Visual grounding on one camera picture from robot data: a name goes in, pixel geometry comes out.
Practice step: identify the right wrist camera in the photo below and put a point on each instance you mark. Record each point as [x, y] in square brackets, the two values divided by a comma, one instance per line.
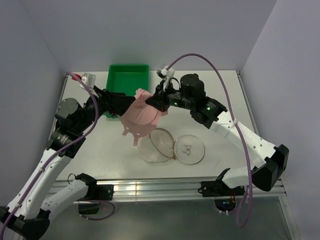
[165, 73]

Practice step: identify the pink bra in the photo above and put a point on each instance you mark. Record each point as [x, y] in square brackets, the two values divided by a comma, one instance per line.
[140, 119]

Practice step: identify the aluminium frame rail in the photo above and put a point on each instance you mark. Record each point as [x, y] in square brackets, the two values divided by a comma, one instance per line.
[164, 189]

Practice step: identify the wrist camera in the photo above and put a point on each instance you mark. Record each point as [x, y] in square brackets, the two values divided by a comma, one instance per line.
[88, 79]
[165, 73]

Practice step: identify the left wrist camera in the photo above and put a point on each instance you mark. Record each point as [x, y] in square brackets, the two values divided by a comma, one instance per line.
[88, 79]

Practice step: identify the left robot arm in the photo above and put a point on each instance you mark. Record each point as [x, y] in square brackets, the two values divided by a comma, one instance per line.
[30, 213]

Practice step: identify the green plastic tray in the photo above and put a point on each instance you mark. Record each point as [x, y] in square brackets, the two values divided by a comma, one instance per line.
[127, 78]

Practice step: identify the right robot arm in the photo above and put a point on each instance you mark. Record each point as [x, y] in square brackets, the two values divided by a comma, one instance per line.
[267, 161]

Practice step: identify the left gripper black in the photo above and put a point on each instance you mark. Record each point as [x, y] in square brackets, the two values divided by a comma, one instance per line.
[114, 103]

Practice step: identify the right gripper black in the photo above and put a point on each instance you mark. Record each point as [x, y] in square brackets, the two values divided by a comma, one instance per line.
[158, 99]

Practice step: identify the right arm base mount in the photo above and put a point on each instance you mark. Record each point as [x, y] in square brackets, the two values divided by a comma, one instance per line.
[224, 197]

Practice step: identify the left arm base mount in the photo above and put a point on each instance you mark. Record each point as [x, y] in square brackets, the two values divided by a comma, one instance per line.
[97, 205]

